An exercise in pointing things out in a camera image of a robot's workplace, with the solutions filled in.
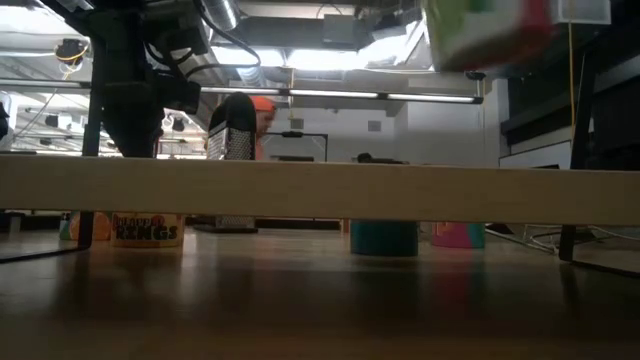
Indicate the grey ceiling unit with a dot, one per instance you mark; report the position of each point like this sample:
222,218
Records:
340,30

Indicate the person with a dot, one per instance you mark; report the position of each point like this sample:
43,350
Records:
263,112

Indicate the grey wall plate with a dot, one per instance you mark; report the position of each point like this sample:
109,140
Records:
296,123
374,125

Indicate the chicken soup can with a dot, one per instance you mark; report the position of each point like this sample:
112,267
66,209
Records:
457,236

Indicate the pineapple rings can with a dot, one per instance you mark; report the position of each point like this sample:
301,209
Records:
146,232

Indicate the mixed fruit can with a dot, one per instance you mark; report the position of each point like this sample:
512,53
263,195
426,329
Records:
480,35

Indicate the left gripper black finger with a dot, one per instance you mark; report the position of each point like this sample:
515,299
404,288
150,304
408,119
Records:
135,142

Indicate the metal box grater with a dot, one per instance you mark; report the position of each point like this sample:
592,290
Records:
232,145

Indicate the small metal mesh strainer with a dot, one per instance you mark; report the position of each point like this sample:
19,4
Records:
612,232

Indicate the black desk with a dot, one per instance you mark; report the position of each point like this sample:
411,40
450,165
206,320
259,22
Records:
530,115

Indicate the large metal mesh sieve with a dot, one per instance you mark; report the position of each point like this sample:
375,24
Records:
520,240

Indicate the black background frame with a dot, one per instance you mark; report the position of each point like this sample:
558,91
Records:
292,134

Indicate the silver ceiling duct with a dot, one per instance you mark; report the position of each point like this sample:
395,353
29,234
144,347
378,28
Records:
222,12

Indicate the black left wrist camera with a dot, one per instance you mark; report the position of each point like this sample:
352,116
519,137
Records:
180,95

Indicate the white ceiling box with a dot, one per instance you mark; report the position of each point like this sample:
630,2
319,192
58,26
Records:
580,11

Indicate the teal tuna fish can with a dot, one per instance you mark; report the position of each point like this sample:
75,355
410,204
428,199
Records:
384,239

